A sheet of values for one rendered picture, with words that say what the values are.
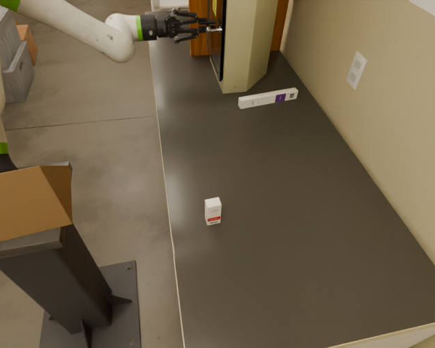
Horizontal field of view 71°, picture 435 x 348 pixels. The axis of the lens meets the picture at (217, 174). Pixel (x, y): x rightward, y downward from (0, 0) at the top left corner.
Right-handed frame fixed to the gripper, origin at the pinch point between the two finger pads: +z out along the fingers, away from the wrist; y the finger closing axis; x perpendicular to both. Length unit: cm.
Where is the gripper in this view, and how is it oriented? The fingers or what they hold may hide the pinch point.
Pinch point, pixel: (206, 25)
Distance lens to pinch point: 138.2
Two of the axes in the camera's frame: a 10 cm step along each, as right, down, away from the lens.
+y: 0.3, -7.0, -7.2
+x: -2.0, -7.1, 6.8
